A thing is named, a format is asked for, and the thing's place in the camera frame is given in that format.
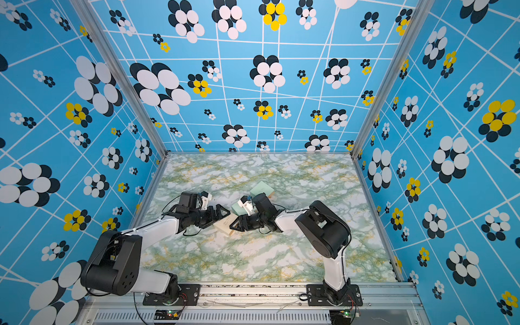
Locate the beige drawer jewelry box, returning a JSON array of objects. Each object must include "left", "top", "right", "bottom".
[{"left": 213, "top": 213, "right": 237, "bottom": 236}]

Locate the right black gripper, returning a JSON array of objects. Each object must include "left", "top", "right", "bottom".
[{"left": 229, "top": 214, "right": 268, "bottom": 233}]

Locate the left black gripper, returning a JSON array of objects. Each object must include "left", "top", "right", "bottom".
[{"left": 190, "top": 204, "right": 231, "bottom": 228}]

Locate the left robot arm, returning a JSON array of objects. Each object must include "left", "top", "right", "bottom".
[{"left": 80, "top": 192, "right": 231, "bottom": 305}]

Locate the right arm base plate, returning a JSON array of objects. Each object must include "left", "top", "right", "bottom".
[{"left": 305, "top": 283, "right": 364, "bottom": 307}]

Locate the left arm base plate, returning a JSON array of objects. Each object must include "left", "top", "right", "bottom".
[{"left": 143, "top": 284, "right": 201, "bottom": 307}]

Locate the circuit board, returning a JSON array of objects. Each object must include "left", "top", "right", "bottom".
[
  {"left": 154, "top": 310, "right": 183, "bottom": 321},
  {"left": 330, "top": 310, "right": 358, "bottom": 325}
]

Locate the left circuit board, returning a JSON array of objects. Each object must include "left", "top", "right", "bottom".
[{"left": 154, "top": 310, "right": 183, "bottom": 321}]

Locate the right circuit board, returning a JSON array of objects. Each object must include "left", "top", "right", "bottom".
[{"left": 330, "top": 310, "right": 358, "bottom": 325}]

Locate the far mint jewelry box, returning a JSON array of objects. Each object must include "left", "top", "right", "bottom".
[{"left": 249, "top": 181, "right": 274, "bottom": 200}]

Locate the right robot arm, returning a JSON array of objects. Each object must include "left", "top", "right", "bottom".
[{"left": 230, "top": 193, "right": 353, "bottom": 306}]

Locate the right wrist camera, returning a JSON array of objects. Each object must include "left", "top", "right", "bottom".
[{"left": 238, "top": 196, "right": 255, "bottom": 215}]

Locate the aluminium front rail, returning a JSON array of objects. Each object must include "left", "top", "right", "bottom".
[{"left": 77, "top": 282, "right": 431, "bottom": 324}]

